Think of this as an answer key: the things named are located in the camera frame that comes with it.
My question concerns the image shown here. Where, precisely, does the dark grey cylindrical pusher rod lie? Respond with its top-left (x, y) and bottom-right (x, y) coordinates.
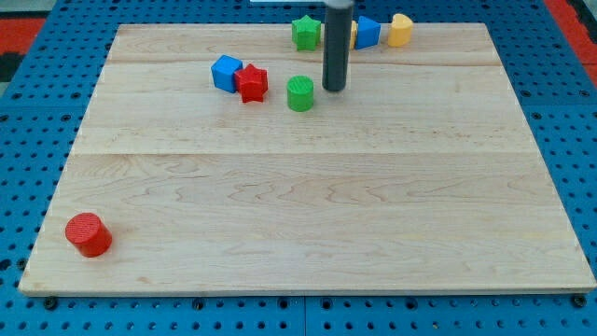
top-left (322, 0), bottom-right (354, 92)

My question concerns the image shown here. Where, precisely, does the green cylinder block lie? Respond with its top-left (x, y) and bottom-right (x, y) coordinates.
top-left (286, 76), bottom-right (314, 112)

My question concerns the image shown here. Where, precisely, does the green star block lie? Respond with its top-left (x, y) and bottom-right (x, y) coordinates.
top-left (291, 15), bottom-right (321, 50)

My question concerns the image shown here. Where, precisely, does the red star block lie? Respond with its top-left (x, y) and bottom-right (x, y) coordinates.
top-left (234, 63), bottom-right (269, 104)

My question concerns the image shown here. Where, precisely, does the yellow block behind rod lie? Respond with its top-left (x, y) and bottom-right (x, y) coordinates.
top-left (349, 21), bottom-right (358, 49)

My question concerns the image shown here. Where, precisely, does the blue pentagon block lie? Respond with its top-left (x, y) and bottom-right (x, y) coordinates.
top-left (354, 16), bottom-right (382, 49)

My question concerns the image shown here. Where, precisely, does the yellow heart block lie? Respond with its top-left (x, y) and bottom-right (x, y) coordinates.
top-left (387, 13), bottom-right (414, 48)

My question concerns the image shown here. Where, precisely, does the blue cube block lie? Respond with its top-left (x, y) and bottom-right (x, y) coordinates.
top-left (211, 55), bottom-right (243, 93)

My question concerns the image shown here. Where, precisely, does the red cylinder block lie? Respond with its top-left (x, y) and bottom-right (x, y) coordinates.
top-left (64, 213), bottom-right (113, 258)

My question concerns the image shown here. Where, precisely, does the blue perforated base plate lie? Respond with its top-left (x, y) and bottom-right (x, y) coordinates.
top-left (1, 1), bottom-right (596, 335)

